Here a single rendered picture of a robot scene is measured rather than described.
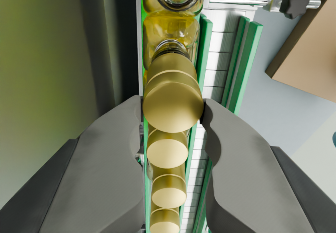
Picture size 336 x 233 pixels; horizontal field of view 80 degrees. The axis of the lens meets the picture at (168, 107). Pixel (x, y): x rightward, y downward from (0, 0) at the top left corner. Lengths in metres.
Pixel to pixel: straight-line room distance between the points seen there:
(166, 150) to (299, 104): 0.62
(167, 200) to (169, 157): 0.06
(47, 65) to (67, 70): 0.04
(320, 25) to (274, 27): 0.09
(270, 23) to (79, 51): 0.45
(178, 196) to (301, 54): 0.49
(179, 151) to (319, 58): 0.52
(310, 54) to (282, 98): 0.16
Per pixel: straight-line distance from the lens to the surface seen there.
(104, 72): 0.52
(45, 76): 0.23
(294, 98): 0.72
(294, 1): 0.31
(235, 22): 0.42
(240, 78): 0.38
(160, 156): 0.17
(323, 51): 0.63
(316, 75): 0.65
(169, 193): 0.20
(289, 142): 0.83
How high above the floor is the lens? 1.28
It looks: 57 degrees down
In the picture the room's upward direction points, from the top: 179 degrees clockwise
